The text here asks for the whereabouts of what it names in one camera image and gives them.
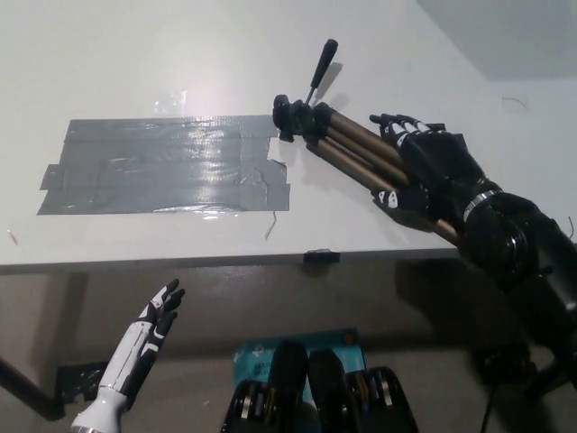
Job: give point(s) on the black table leg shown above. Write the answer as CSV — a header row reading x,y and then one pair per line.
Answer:
x,y
556,374
27,388

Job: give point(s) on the teal printed box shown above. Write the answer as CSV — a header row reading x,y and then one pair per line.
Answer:
x,y
254,356

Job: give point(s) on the grey duct tape patch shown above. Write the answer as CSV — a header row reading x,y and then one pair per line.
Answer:
x,y
167,164

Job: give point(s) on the bronze black camera tripod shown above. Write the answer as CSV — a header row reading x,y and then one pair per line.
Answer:
x,y
356,140

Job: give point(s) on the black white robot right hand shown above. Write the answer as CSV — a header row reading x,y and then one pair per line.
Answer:
x,y
437,167

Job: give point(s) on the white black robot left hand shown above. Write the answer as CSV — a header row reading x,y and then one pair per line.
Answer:
x,y
144,343

